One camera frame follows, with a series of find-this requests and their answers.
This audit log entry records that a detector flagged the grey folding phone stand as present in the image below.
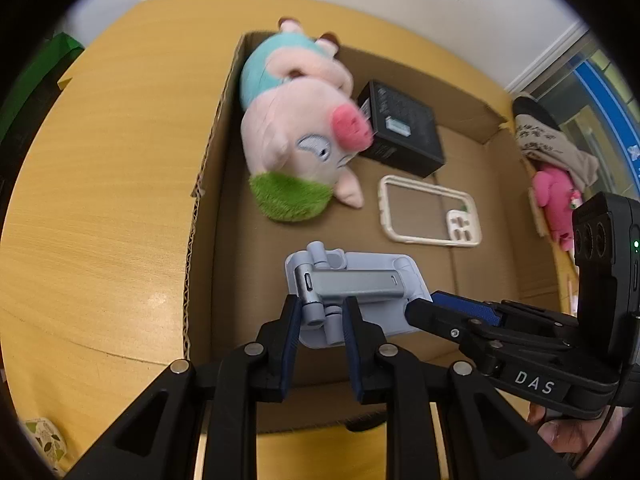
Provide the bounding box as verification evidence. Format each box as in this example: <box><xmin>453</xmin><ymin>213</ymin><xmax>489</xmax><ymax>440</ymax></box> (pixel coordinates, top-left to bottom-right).
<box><xmin>284</xmin><ymin>240</ymin><xmax>432</xmax><ymax>350</ymax></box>

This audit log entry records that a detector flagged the clear phone case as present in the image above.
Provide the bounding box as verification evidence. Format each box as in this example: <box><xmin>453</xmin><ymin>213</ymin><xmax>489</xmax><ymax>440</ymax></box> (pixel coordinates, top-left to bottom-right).
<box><xmin>378</xmin><ymin>174</ymin><xmax>483</xmax><ymax>248</ymax></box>

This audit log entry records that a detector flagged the black product box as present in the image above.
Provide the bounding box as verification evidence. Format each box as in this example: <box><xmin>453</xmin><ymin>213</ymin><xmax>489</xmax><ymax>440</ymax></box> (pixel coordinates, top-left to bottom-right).
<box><xmin>357</xmin><ymin>80</ymin><xmax>446</xmax><ymax>178</ymax></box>

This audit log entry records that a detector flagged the pink pig plush toy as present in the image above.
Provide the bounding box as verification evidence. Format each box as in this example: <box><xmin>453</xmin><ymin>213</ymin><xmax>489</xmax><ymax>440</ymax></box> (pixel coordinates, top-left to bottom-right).
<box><xmin>240</xmin><ymin>18</ymin><xmax>373</xmax><ymax>222</ymax></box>

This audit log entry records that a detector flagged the hand holding other gripper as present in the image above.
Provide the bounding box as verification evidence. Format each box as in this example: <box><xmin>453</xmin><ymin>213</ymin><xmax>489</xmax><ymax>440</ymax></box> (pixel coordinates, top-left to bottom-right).
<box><xmin>527</xmin><ymin>403</ymin><xmax>629</xmax><ymax>478</ymax></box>

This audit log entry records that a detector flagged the white leaf-pattern item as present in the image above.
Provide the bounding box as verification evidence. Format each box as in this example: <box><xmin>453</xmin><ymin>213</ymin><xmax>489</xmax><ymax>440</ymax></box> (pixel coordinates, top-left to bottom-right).
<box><xmin>21</xmin><ymin>417</ymin><xmax>67</xmax><ymax>478</ymax></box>

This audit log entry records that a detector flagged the brown cardboard box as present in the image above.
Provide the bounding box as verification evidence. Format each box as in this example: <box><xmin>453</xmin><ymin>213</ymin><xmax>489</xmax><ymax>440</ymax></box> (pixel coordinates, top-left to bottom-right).
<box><xmin>182</xmin><ymin>29</ymin><xmax>574</xmax><ymax>435</ymax></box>

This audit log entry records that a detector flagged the pink strawberry plush toy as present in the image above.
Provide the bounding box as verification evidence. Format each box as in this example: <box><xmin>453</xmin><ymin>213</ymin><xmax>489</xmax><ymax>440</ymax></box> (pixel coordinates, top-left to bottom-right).
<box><xmin>532</xmin><ymin>162</ymin><xmax>582</xmax><ymax>252</ymax></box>

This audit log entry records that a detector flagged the beige printed cloth bag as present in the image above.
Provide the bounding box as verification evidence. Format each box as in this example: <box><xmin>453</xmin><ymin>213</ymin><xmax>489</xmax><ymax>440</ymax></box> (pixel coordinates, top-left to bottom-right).
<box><xmin>512</xmin><ymin>93</ymin><xmax>600</xmax><ymax>192</ymax></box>

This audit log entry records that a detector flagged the green cabinet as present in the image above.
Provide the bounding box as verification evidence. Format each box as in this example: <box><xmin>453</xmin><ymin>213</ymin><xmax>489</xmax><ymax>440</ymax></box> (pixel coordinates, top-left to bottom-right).
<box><xmin>1</xmin><ymin>32</ymin><xmax>85</xmax><ymax>167</ymax></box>

